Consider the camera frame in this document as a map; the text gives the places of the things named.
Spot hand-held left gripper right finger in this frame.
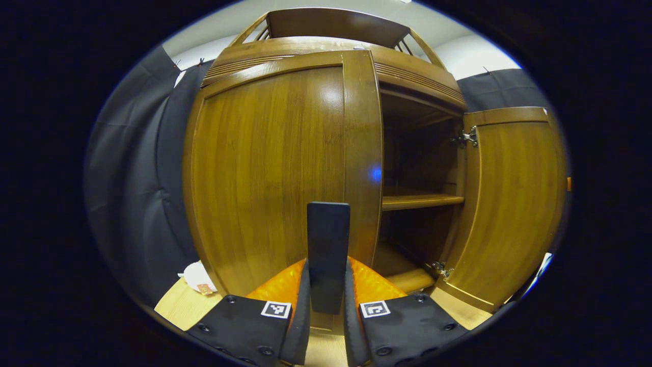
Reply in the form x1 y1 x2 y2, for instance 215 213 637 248
344 256 469 367

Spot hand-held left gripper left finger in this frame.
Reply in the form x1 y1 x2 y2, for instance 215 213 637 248
186 257 311 366

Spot black door handle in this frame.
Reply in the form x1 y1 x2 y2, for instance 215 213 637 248
307 202 351 315

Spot silver door hinge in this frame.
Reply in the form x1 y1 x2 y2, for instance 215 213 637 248
427 261 454 279
451 126 479 149

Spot wooden cabinet drawer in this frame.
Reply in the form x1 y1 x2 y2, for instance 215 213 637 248
202 37 467 111

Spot white plush toy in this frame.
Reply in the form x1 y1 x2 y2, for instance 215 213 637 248
178 261 218 296

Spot black backdrop cloth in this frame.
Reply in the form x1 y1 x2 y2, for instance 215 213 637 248
84 45 553 306

